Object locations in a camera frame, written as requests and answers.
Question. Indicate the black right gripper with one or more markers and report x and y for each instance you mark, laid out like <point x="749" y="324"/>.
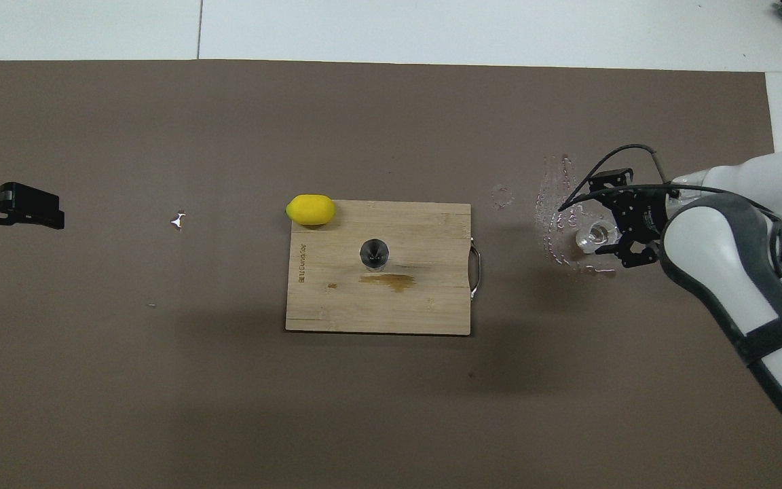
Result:
<point x="642" y="214"/>

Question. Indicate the small clear glass cup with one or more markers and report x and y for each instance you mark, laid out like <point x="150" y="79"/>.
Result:
<point x="594" y="236"/>

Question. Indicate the steel double jigger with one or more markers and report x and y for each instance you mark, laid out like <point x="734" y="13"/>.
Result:
<point x="373" y="252"/>

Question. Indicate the wooden cutting board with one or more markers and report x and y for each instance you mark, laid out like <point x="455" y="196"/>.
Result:
<point x="377" y="305"/>

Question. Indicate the yellow lemon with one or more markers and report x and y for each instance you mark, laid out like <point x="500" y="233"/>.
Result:
<point x="310" y="209"/>

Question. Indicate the brown table mat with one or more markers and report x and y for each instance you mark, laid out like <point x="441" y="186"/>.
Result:
<point x="364" y="407"/>

